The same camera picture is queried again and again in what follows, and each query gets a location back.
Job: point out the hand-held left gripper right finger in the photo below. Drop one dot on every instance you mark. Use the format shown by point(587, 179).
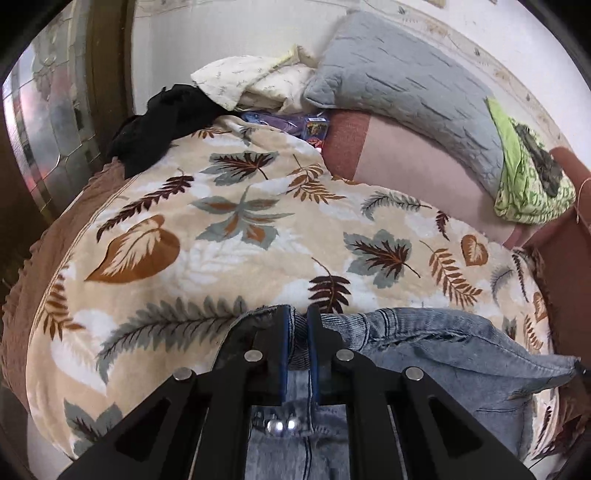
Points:
point(314, 355)

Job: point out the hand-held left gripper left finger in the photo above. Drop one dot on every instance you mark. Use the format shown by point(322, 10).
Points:
point(280, 355)

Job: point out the blue denim pants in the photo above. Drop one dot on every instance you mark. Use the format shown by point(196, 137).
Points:
point(438, 350)

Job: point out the leaf print blanket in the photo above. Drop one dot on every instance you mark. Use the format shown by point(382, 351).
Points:
point(207, 258)

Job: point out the pink bolster pillow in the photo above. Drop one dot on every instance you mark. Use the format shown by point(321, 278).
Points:
point(406, 166)

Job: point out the purple printed packet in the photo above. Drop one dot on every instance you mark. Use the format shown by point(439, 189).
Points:
point(295, 124)

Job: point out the brown ruffled bed sheet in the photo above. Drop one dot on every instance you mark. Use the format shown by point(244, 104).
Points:
point(41, 258)

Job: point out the green patterned cloth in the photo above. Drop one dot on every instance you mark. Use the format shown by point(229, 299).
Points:
point(512, 184)

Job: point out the black garment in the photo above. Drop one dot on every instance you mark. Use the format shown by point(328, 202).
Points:
point(157, 124)

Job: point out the cream floral cloth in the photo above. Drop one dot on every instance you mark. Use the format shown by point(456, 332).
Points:
point(240, 78)

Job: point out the grey quilted pillow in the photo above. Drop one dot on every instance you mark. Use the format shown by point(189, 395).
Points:
point(406, 78)

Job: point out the mirrored wardrobe door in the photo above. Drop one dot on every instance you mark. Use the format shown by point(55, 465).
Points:
point(51, 115)

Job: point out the reddish brown bed frame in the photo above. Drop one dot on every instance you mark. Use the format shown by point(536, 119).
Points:
point(563, 240)

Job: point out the wooden door frame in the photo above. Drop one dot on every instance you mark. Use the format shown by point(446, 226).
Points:
point(111, 69)

